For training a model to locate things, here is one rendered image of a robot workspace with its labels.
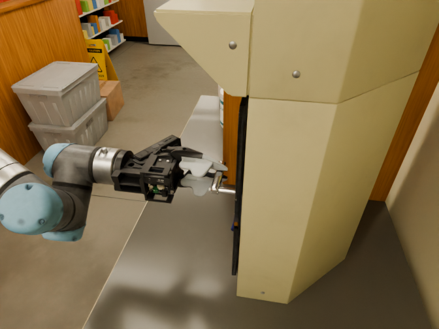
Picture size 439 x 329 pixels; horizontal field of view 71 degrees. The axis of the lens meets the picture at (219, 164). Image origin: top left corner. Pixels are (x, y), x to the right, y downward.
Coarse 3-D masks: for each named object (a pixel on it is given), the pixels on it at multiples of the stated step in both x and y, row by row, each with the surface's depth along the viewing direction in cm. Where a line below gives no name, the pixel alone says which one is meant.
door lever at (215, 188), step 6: (222, 162) 63; (216, 174) 59; (222, 174) 60; (216, 180) 58; (210, 186) 57; (216, 186) 57; (216, 192) 56; (222, 192) 56; (228, 192) 56; (234, 192) 56
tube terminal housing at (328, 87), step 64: (256, 0) 33; (320, 0) 32; (384, 0) 33; (256, 64) 37; (320, 64) 36; (384, 64) 40; (256, 128) 42; (320, 128) 40; (384, 128) 50; (256, 192) 49; (320, 192) 48; (256, 256) 58; (320, 256) 64
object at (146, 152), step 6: (168, 138) 67; (174, 138) 67; (156, 144) 65; (162, 144) 65; (168, 144) 66; (174, 144) 67; (180, 144) 68; (144, 150) 64; (150, 150) 63; (156, 150) 64; (138, 156) 62; (144, 156) 62
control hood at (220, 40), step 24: (192, 0) 40; (216, 0) 40; (240, 0) 40; (168, 24) 36; (192, 24) 35; (216, 24) 35; (240, 24) 34; (192, 48) 37; (216, 48) 37; (240, 48) 36; (216, 72) 38; (240, 72) 38; (240, 96) 40
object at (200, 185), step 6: (186, 174) 62; (210, 174) 62; (186, 180) 62; (192, 180) 62; (198, 180) 62; (204, 180) 62; (210, 180) 62; (222, 180) 62; (186, 186) 61; (192, 186) 61; (198, 186) 61; (204, 186) 61; (198, 192) 60; (204, 192) 60
